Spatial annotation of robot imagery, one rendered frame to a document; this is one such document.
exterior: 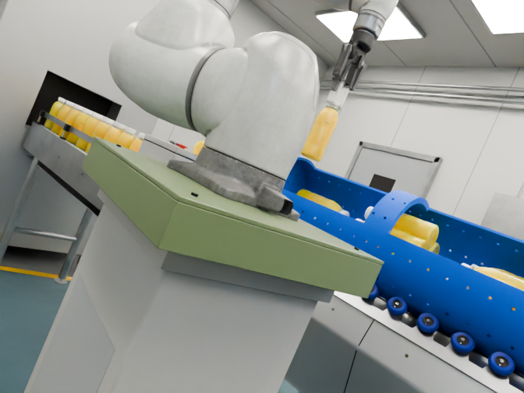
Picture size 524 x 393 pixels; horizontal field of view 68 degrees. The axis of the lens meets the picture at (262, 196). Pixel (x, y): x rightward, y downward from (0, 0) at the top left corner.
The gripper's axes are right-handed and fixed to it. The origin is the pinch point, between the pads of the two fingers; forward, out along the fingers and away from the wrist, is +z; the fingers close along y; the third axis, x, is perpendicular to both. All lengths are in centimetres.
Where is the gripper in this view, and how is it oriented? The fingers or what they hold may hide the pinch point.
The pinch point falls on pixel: (338, 95)
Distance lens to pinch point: 128.5
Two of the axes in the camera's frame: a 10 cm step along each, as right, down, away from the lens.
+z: -4.0, 9.1, 0.3
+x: -6.9, -3.2, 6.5
